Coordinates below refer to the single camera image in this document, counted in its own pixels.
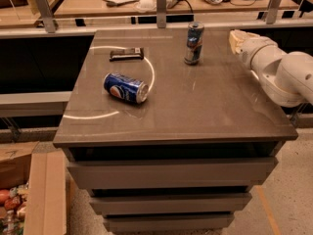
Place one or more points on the right metal bracket post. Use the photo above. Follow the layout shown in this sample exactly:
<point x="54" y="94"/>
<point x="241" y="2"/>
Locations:
<point x="272" y="11"/>

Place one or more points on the bottom grey drawer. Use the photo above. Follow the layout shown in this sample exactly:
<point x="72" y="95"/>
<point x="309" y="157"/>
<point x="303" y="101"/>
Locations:
<point x="168" y="222"/>

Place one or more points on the blue pepsi can lying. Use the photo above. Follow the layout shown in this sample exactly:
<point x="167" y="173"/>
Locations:
<point x="126" y="88"/>

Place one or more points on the metal bracket post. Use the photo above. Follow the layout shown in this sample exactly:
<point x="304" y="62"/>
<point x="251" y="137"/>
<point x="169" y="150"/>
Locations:
<point x="161" y="13"/>
<point x="272" y="11"/>
<point x="46" y="15"/>

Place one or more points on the top grey drawer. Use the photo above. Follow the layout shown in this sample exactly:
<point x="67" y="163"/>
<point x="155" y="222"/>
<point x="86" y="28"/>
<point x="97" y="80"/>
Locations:
<point x="170" y="173"/>

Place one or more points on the middle metal bracket post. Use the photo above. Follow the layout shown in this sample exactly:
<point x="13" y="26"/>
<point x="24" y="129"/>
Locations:
<point x="161" y="13"/>

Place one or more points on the redbull can upright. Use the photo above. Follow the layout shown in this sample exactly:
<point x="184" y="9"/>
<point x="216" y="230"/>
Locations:
<point x="194" y="43"/>

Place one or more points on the dark chocolate bar wrapper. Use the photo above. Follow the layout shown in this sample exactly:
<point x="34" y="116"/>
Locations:
<point x="135" y="53"/>

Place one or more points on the cardboard box with groceries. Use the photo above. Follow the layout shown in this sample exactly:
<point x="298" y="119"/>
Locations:
<point x="45" y="174"/>

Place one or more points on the left metal bracket post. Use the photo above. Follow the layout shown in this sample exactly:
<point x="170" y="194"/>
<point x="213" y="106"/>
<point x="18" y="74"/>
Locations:
<point x="46" y="15"/>

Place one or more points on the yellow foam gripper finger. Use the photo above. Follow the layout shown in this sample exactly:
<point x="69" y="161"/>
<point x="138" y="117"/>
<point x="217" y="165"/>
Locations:
<point x="237" y="38"/>

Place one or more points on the middle grey drawer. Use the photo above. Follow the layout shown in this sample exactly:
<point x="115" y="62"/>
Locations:
<point x="227" y="202"/>

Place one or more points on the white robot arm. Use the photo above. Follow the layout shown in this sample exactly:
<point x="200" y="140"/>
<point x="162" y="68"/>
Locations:
<point x="287" y="78"/>

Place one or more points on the grey drawer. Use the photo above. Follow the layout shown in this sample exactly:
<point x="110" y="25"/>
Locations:
<point x="227" y="202"/>
<point x="168" y="222"/>
<point x="170" y="173"/>

